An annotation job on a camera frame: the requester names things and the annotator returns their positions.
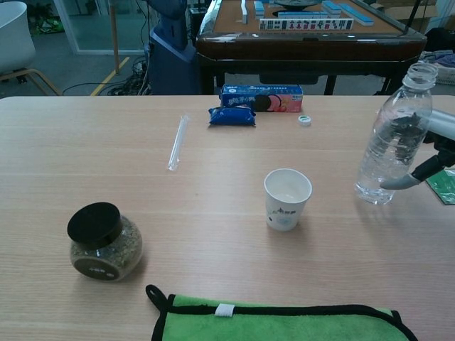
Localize tangled black floor cables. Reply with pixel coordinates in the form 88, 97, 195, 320
106, 60, 150, 96

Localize chair with wooden legs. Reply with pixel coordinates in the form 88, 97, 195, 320
0, 1, 61, 97

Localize transparent plastic bottle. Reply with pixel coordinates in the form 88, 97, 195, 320
354, 63, 439, 206

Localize glass jar black lid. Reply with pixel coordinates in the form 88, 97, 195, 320
67, 202, 144, 283

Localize blue machine base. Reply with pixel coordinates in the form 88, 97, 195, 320
147, 0, 200, 95

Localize blue cookie packet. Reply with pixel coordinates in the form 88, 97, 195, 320
208, 106, 257, 128

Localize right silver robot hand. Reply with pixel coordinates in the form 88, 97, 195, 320
380, 108, 455, 191

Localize brown mahjong table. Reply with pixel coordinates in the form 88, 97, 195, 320
196, 0, 428, 96

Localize green square sachet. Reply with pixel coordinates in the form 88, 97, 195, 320
425, 170, 455, 206

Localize face-up mahjong tile row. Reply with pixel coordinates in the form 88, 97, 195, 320
259, 17, 355, 31

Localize white basket with clothes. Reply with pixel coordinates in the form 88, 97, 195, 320
419, 51, 455, 86

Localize blue cookie box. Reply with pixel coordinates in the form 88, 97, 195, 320
220, 84, 304, 113

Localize green black-edged cloth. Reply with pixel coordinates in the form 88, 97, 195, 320
145, 283, 419, 341

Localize wooden post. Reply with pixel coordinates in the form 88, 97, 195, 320
108, 0, 120, 75

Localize white paper cup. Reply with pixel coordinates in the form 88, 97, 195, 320
263, 168, 314, 232

